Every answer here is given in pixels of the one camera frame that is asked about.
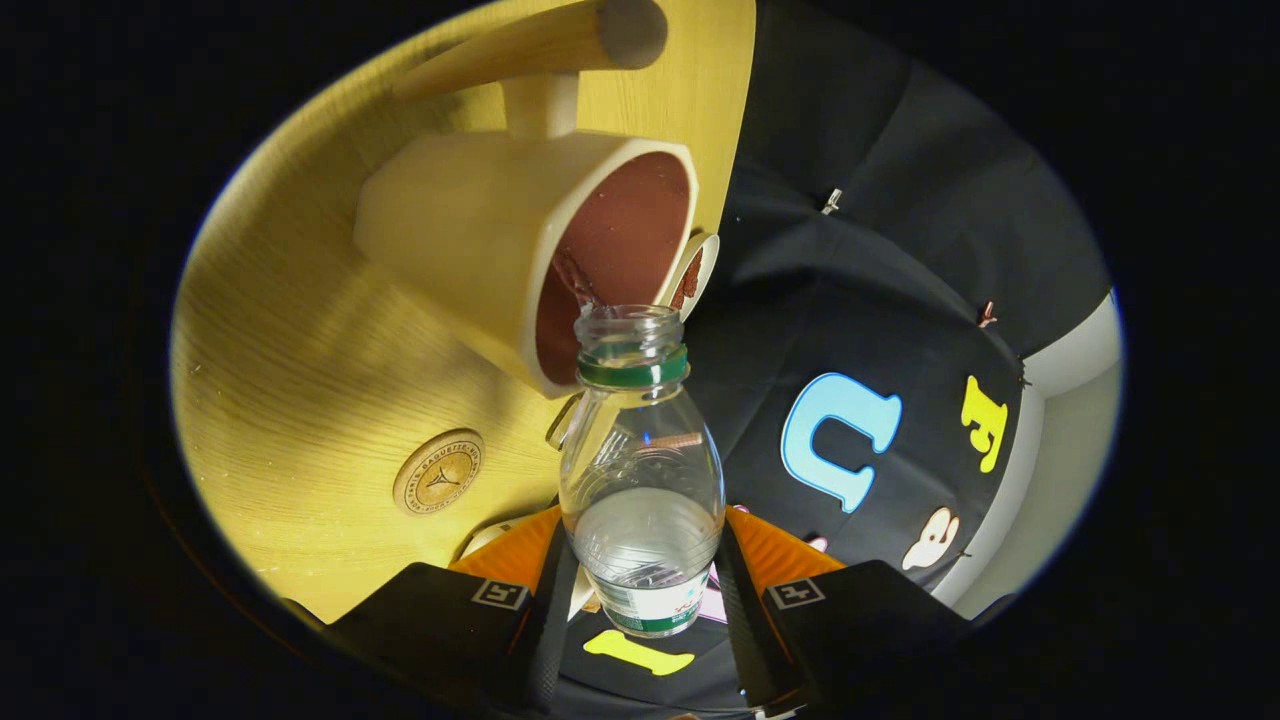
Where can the wooden table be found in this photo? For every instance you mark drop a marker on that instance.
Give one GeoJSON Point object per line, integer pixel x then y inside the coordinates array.
{"type": "Point", "coordinates": [300, 400]}

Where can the clear plastic juice bottle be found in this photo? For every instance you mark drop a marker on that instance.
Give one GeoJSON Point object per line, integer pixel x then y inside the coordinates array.
{"type": "Point", "coordinates": [640, 470]}

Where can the small white round plate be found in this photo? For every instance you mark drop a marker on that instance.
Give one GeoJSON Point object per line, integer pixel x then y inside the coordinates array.
{"type": "Point", "coordinates": [708, 265]}

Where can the pink clip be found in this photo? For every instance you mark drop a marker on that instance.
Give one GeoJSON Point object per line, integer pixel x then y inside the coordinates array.
{"type": "Point", "coordinates": [987, 314]}

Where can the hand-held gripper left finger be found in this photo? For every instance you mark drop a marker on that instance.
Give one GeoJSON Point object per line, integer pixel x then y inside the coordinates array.
{"type": "Point", "coordinates": [545, 640]}

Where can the white clip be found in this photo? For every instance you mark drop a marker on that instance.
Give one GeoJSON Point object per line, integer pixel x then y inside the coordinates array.
{"type": "Point", "coordinates": [832, 201]}

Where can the round wooden coaster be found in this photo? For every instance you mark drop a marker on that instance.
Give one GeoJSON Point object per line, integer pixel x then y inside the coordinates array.
{"type": "Point", "coordinates": [438, 472]}

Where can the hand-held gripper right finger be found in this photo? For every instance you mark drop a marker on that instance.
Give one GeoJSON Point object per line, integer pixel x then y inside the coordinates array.
{"type": "Point", "coordinates": [748, 640]}

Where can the black backdrop cloth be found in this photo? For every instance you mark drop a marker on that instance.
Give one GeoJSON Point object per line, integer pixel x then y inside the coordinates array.
{"type": "Point", "coordinates": [900, 250]}

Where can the brown sausage piece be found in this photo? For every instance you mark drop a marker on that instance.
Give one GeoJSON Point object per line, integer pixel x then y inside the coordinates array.
{"type": "Point", "coordinates": [688, 280]}

